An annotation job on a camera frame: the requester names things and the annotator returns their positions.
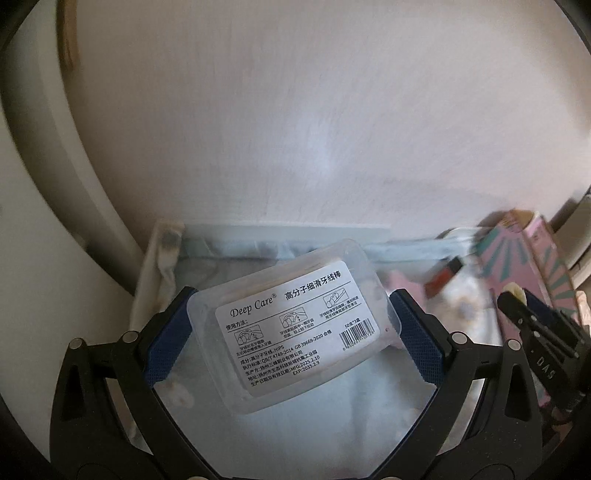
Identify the white fabric storage basket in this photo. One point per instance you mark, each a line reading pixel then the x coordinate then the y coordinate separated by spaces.
pixel 369 397

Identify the clear plastic floss pick box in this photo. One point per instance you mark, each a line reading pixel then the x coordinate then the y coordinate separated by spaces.
pixel 290 323

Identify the pink box with teal rays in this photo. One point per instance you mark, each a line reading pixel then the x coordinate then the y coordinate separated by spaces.
pixel 521 258

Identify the small red and black item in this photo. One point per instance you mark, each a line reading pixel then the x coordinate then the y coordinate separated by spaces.
pixel 443 272

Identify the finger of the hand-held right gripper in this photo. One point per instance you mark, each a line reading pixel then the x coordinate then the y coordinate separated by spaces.
pixel 561 310
pixel 531 323

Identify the small pale yellow item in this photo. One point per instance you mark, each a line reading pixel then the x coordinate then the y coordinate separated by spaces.
pixel 513 290

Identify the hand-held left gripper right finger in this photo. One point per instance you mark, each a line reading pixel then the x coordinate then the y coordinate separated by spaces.
pixel 421 344

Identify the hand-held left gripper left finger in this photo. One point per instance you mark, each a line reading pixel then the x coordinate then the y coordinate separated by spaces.
pixel 167 344

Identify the white floral pouch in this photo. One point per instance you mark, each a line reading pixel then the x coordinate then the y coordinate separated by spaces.
pixel 466 300

